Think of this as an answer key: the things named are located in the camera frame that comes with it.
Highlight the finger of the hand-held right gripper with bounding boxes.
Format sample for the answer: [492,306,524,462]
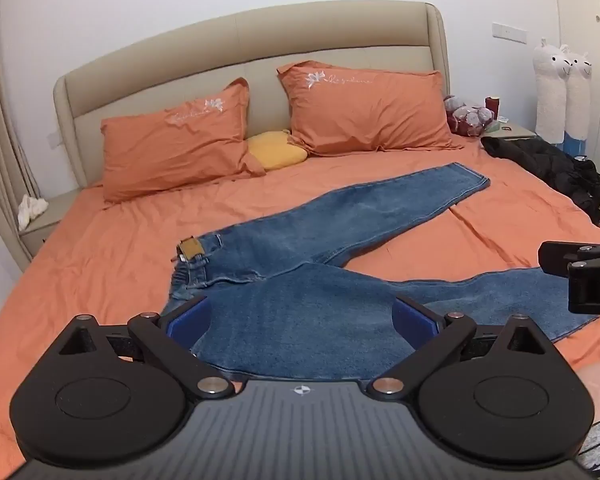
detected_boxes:
[567,259,600,315]
[538,241,600,277]

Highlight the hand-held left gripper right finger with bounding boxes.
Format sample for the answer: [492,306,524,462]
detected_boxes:
[366,295,551,401]

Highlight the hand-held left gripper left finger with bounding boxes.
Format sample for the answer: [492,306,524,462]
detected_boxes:
[55,295,237,401]

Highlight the blue denim pants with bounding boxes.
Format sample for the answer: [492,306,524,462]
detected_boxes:
[160,161,600,381]

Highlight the black jacket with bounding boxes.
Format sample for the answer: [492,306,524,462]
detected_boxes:
[481,136,600,225]

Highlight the bed with orange sheet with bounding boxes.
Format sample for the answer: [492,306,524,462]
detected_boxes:
[0,142,600,476]

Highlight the beige nightstand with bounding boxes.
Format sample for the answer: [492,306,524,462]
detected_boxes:
[19,190,83,261]
[485,122,538,142]

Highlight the white alpaca plush toy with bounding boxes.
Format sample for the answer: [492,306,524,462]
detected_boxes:
[562,45,593,143]
[532,37,573,145]

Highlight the red white patterned plush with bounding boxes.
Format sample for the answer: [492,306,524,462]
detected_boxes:
[444,95,496,137]

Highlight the orange pillow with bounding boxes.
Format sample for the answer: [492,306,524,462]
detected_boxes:
[100,77,266,206]
[276,61,463,157]

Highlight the yellow cushion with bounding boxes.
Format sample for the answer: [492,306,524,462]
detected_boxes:
[246,130,308,172]

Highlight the white crumpled cloth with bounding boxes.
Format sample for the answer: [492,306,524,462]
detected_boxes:
[17,195,50,231]

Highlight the cream wardrobe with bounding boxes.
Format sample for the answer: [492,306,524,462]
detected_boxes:
[552,0,600,111]

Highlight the beige curtain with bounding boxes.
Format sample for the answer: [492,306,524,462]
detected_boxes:
[0,0,43,276]

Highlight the beige padded headboard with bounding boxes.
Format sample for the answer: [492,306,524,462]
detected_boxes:
[52,1,451,191]

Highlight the white wall switch panel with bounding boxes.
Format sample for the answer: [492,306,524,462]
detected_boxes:
[492,22,528,43]

